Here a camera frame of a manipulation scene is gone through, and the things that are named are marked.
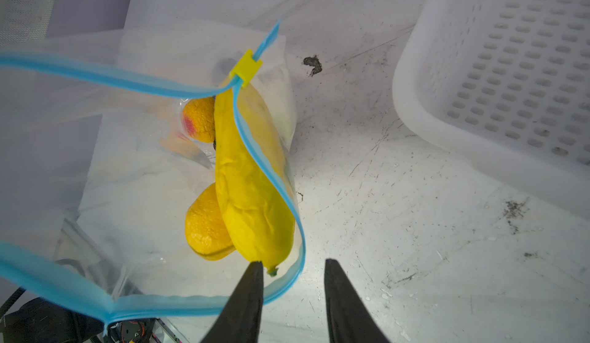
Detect yellow orange fruit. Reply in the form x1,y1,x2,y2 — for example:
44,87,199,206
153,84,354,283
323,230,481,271
182,97,215,143

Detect yellow lemon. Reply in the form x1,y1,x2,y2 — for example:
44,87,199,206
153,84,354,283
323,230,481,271
184,183,236,261

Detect yellow corn cob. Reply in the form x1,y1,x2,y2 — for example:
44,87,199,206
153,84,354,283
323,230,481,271
214,91,296,277

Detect white plastic food basket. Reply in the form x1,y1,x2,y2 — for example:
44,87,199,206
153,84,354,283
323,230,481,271
392,0,589,217

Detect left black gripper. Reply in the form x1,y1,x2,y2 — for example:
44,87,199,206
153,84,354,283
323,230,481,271
1,298,104,343

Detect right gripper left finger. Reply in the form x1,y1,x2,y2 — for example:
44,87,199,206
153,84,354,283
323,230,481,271
201,262,264,343

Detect clear zip top bag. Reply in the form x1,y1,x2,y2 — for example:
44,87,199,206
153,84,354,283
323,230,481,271
1,21,306,324

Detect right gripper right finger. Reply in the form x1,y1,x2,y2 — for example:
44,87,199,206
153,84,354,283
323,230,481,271
324,259,390,342

